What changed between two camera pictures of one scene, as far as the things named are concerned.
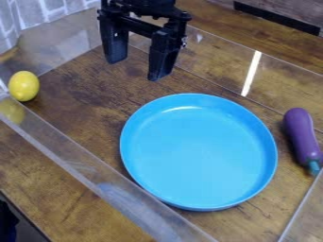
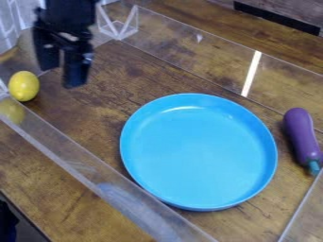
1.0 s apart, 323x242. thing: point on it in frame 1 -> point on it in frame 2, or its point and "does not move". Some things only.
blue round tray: x=199 y=150 does not move
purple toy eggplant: x=299 y=128 does not move
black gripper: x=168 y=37 -> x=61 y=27
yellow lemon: x=24 y=85 does not move
